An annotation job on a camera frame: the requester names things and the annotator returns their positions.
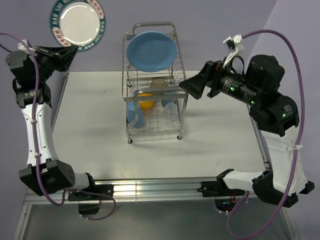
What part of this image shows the black bowl floral outside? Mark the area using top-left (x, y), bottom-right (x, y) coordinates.
top-left (149, 78), bottom-right (168, 88)

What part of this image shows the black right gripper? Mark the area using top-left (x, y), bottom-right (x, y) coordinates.
top-left (178, 56), bottom-right (261, 106)

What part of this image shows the blue plastic cup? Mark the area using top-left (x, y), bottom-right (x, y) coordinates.
top-left (126, 102), bottom-right (145, 128)

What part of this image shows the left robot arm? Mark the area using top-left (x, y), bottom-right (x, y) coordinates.
top-left (5, 45), bottom-right (113, 201)

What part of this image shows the blue white mug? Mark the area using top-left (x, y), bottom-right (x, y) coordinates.
top-left (161, 91), bottom-right (177, 107)

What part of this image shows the clear drinking glass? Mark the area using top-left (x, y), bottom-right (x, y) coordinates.
top-left (164, 102), bottom-right (178, 120)

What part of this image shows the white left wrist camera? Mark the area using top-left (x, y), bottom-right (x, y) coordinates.
top-left (17, 39), bottom-right (34, 52)

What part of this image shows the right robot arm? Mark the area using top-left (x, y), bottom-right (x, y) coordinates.
top-left (179, 54), bottom-right (315, 208)

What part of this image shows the steel wire dish rack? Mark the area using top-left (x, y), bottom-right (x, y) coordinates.
top-left (121, 21), bottom-right (189, 144)

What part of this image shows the aluminium mounting rail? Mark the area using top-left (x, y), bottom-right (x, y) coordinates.
top-left (23, 176), bottom-right (276, 205)

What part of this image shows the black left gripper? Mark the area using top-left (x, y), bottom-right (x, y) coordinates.
top-left (32, 45), bottom-right (77, 83)

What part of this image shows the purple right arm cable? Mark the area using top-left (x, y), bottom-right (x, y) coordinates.
top-left (226, 29), bottom-right (305, 240)

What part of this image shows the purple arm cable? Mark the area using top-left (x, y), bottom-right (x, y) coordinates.
top-left (226, 29), bottom-right (305, 240)
top-left (0, 32), bottom-right (117, 221)

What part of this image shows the yellow ribbed bowl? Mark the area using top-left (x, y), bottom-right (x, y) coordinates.
top-left (138, 93), bottom-right (155, 111)

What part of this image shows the white plate green rim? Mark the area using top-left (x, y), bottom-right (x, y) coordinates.
top-left (49, 0), bottom-right (106, 52)

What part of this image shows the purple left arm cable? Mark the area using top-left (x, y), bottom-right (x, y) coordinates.
top-left (0, 32), bottom-right (117, 221)

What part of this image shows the light blue plate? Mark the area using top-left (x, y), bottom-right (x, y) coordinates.
top-left (126, 31), bottom-right (177, 73)

